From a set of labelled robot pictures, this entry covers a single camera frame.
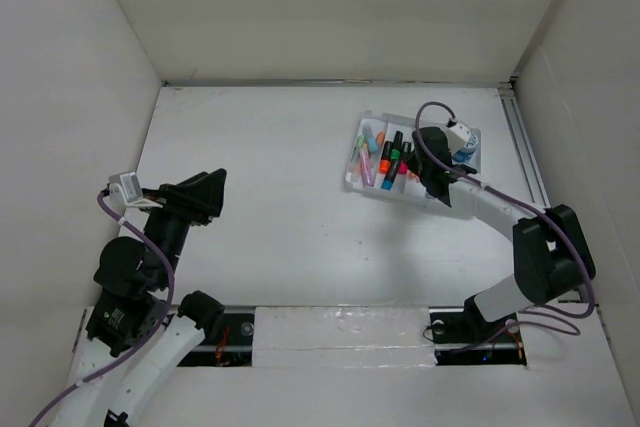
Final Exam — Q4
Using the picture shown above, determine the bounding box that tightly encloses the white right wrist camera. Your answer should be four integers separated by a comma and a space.
444, 122, 472, 154

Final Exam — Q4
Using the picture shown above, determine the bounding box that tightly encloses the black pink highlighter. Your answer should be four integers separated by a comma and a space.
400, 142, 412, 171

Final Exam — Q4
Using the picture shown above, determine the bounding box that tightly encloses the aluminium rail back edge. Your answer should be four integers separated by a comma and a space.
162, 76, 519, 88

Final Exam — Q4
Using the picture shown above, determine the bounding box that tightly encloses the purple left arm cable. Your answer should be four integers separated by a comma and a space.
27, 191, 176, 427

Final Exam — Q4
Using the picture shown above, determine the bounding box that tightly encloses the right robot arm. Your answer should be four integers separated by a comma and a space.
408, 127, 596, 351

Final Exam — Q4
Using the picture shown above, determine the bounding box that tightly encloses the aluminium rail right side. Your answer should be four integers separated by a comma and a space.
498, 82, 550, 206

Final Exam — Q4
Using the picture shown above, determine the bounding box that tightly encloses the black orange highlighter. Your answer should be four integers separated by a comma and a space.
378, 141, 393, 174

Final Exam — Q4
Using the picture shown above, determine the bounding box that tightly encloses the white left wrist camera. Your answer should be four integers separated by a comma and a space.
107, 172, 144, 207

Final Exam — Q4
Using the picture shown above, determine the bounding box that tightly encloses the pastel green clear highlighter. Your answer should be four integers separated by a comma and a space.
348, 134, 364, 182

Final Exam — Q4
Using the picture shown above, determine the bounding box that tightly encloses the pastel purple highlighter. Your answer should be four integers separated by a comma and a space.
360, 153, 375, 187

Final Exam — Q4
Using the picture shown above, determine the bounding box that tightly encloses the pastel orange clear highlighter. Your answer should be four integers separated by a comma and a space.
376, 131, 386, 150

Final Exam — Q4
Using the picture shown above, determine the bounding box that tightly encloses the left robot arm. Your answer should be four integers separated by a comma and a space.
31, 168, 227, 426

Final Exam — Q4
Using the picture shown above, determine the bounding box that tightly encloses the black blue highlighter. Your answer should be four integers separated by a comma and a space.
380, 159, 401, 191

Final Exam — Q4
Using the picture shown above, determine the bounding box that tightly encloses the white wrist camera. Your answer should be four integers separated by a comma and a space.
107, 172, 144, 207
444, 122, 472, 154

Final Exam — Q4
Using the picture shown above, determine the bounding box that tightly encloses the white divided organizer tray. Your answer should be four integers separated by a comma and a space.
345, 113, 481, 205

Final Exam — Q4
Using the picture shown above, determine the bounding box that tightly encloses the pastel blue clear highlighter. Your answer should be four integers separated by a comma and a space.
361, 123, 379, 154

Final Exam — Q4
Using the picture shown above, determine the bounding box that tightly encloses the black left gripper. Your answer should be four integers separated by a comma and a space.
140, 166, 227, 286

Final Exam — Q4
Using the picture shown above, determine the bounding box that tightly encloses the black green highlighter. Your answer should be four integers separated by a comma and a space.
389, 130, 404, 164

